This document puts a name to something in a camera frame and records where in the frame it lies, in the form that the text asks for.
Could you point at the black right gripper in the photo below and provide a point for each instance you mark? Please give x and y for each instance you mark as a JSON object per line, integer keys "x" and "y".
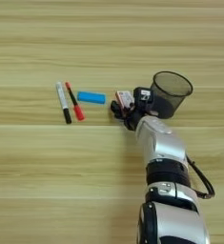
{"x": 134, "y": 119}

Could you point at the small red and white box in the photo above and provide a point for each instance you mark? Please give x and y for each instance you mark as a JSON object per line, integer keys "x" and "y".
{"x": 125, "y": 97}

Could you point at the blue rectangular eraser block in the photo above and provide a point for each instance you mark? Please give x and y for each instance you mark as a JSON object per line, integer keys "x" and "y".
{"x": 91, "y": 97}

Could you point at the red marker pen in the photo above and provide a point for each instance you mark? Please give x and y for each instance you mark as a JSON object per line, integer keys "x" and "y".
{"x": 75, "y": 103}

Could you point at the silver marker with black cap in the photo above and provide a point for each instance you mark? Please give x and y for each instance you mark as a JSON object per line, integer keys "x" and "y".
{"x": 63, "y": 101}

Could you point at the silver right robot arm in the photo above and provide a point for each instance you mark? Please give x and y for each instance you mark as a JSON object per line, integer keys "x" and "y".
{"x": 162, "y": 146}

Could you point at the black box with white label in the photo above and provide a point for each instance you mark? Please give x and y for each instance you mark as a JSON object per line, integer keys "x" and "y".
{"x": 143, "y": 97}

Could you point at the black mesh pen cup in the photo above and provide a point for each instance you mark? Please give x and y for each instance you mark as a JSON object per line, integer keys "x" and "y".
{"x": 169, "y": 95}

